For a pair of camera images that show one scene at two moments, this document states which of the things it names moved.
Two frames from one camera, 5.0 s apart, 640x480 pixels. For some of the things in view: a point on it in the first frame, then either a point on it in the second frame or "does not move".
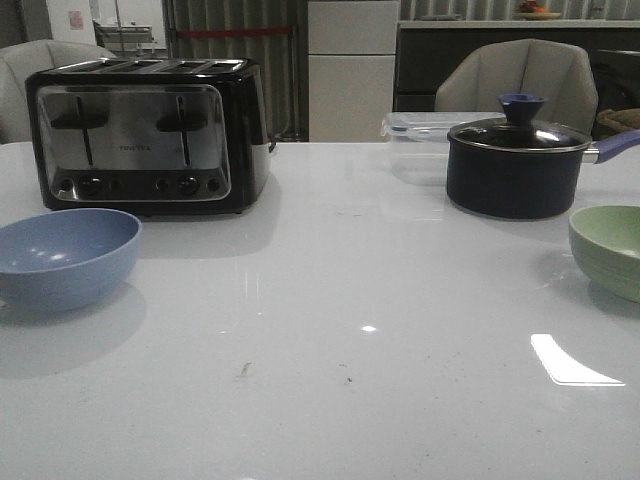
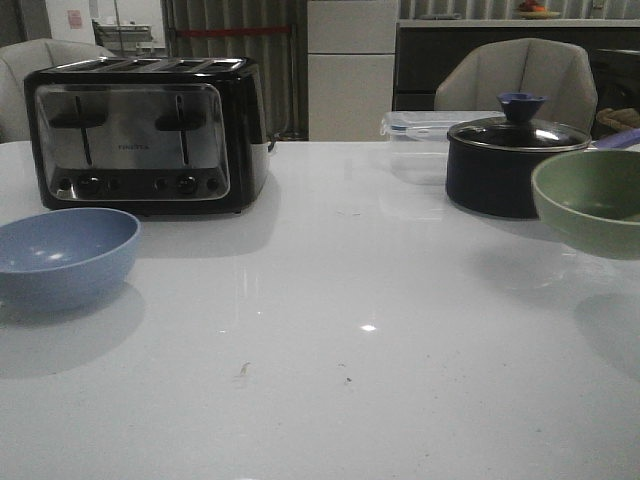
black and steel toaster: [152, 136] does not move
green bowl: [605, 240] to [589, 199]
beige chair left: [19, 61] does not move
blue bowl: [66, 259] does not move
